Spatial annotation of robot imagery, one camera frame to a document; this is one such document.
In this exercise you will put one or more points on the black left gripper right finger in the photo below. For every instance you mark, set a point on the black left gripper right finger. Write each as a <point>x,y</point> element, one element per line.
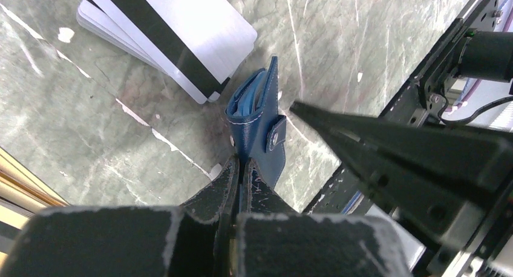
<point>274,240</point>

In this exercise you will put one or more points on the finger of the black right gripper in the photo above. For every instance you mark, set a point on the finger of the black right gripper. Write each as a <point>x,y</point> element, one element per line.
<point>450,183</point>

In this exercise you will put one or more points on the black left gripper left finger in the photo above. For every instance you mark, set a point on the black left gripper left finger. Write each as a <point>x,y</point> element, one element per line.
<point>191,239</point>

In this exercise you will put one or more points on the blue leather card holder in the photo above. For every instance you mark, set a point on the blue leather card holder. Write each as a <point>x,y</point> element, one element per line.
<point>257,128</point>

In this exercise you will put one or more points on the gold card stack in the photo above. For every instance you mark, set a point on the gold card stack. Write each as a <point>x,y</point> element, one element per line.
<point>22,195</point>

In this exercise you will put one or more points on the white card stack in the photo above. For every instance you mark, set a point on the white card stack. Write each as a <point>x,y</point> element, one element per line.
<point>198,43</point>

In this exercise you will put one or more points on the black base frame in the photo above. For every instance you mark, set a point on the black base frame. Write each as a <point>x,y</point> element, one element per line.
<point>470,47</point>

